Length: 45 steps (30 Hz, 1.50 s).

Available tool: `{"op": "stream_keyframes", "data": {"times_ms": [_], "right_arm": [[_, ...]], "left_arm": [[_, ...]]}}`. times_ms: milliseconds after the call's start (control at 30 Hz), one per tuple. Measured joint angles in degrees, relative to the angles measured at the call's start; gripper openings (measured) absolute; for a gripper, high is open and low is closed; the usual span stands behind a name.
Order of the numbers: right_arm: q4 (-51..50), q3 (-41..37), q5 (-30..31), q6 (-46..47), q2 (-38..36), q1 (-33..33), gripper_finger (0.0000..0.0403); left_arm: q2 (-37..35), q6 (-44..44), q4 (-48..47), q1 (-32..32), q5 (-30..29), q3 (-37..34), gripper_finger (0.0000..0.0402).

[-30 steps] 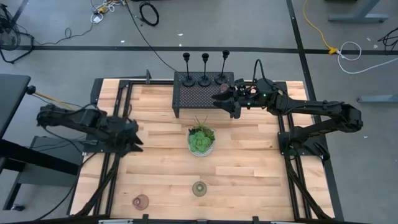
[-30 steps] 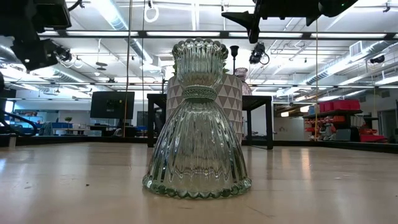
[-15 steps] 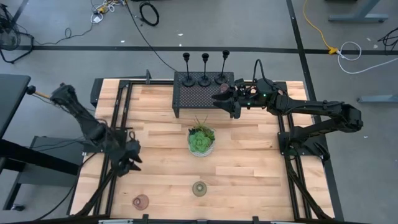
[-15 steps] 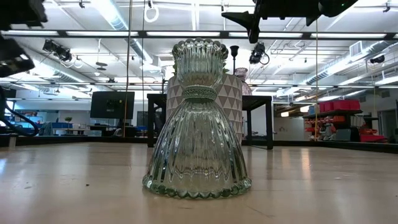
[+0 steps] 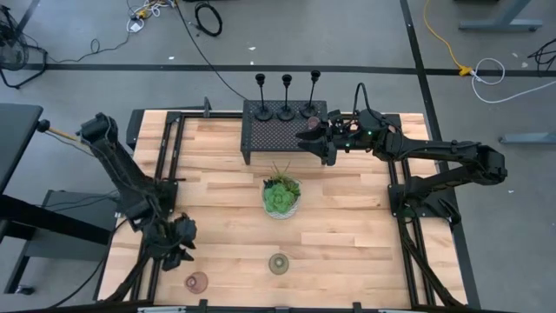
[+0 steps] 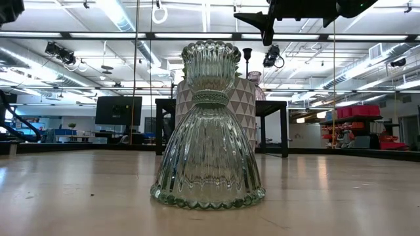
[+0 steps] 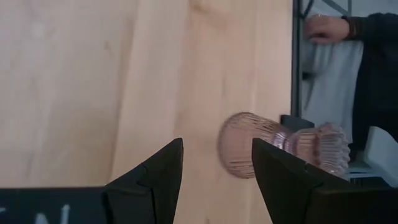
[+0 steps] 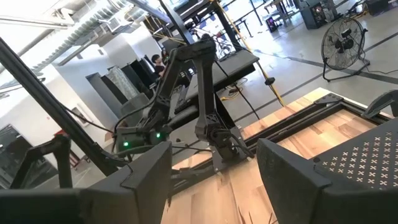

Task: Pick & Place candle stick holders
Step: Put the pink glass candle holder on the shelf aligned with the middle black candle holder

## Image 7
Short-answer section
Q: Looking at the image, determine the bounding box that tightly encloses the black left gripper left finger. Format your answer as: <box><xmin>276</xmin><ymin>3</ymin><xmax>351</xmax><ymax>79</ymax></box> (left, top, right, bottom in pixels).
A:
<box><xmin>103</xmin><ymin>138</ymin><xmax>185</xmax><ymax>224</ymax></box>

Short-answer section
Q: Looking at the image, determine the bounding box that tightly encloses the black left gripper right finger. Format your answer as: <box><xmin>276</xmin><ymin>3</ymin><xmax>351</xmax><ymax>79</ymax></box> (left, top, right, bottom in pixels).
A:
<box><xmin>251</xmin><ymin>138</ymin><xmax>398</xmax><ymax>224</ymax></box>

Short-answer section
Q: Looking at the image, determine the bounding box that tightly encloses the pink ribbed glass candle holder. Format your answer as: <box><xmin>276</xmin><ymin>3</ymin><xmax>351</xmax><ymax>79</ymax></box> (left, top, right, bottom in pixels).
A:
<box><xmin>216</xmin><ymin>111</ymin><xmax>351</xmax><ymax>180</ymax></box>

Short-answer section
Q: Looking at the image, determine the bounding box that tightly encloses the person's forearm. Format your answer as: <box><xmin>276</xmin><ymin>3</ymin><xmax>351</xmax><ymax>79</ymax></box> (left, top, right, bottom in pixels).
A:
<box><xmin>356</xmin><ymin>11</ymin><xmax>398</xmax><ymax>43</ymax></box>

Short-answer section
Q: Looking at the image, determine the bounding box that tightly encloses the person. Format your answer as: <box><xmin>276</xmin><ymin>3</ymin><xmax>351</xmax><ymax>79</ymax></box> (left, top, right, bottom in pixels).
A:
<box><xmin>351</xmin><ymin>39</ymin><xmax>398</xmax><ymax>153</ymax></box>

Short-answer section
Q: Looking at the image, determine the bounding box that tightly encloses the person's hand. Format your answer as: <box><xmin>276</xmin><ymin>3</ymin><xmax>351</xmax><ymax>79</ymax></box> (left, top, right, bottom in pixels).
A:
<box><xmin>303</xmin><ymin>14</ymin><xmax>351</xmax><ymax>45</ymax></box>

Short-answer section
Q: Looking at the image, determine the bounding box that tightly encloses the dark beaded wristband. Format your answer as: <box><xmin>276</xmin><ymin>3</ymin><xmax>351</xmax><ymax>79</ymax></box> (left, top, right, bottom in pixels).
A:
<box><xmin>341</xmin><ymin>15</ymin><xmax>363</xmax><ymax>40</ymax></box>

